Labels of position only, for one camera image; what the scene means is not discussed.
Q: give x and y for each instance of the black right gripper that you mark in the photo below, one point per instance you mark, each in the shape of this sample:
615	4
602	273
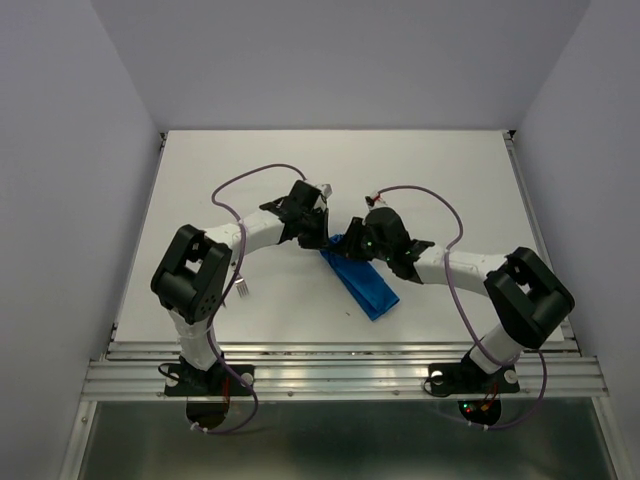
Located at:
355	228

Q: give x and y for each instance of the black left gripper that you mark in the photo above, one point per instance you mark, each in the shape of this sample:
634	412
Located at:
322	239

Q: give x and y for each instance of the blue satin napkin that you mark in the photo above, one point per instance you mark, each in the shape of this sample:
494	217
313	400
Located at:
363	282

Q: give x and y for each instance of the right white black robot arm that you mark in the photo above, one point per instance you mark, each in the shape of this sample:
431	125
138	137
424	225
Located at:
529	300

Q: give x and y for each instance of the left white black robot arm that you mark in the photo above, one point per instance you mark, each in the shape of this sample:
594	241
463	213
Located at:
191	279

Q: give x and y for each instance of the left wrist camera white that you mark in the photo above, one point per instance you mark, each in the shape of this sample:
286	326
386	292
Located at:
326	190

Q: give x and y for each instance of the silver fork black handle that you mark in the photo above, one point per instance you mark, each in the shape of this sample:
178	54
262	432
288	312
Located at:
241	286

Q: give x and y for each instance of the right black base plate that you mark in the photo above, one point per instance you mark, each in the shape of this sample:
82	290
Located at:
445	379

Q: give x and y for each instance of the aluminium frame rail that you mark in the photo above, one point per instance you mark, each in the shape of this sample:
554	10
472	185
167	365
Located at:
344	410

